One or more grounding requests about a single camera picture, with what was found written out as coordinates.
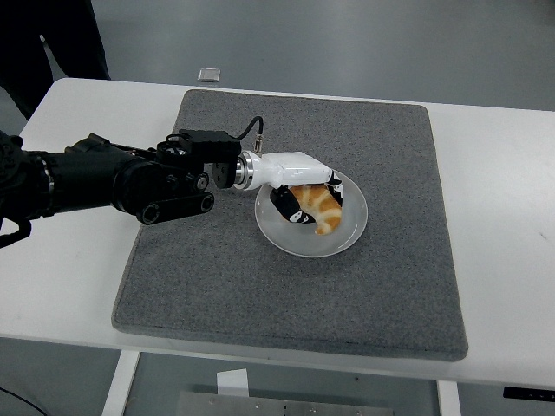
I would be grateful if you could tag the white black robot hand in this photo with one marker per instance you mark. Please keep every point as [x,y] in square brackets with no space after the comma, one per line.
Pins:
[295,169]

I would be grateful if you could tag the golden croissant bread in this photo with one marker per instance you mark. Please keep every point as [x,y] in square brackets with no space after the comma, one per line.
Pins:
[323,208]

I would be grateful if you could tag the white round plate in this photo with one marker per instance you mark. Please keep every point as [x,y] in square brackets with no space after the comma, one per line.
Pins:
[303,242]

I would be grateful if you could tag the grey metal plate with screws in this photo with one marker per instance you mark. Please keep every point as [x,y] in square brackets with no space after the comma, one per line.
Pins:
[260,407]

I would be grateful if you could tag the silver square floor cover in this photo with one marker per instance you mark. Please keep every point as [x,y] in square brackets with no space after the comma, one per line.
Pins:
[209,75]

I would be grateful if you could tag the grey felt mat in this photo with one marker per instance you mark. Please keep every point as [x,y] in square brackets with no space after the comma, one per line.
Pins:
[260,303]

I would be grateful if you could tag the person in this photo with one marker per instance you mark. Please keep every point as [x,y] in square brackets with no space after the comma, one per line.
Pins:
[65,39]

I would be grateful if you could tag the white table leg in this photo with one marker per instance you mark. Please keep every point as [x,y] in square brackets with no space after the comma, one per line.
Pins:
[119,385]
[448,401]

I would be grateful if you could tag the black table control panel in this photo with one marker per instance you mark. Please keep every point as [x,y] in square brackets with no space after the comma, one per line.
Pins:
[529,392]

